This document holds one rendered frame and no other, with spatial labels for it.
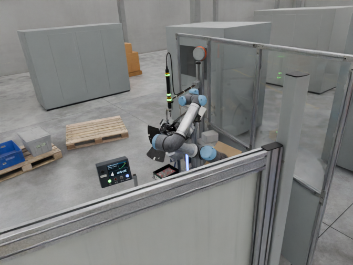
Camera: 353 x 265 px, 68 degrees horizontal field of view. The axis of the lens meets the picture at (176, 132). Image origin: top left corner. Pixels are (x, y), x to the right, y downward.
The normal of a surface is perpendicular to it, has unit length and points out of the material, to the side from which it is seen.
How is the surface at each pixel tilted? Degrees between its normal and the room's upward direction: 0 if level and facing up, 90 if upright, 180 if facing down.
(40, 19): 90
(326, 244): 0
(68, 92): 90
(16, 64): 90
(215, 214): 90
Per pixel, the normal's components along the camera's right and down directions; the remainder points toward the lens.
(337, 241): -0.06, -0.90
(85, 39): 0.60, 0.32
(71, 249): 0.42, 0.36
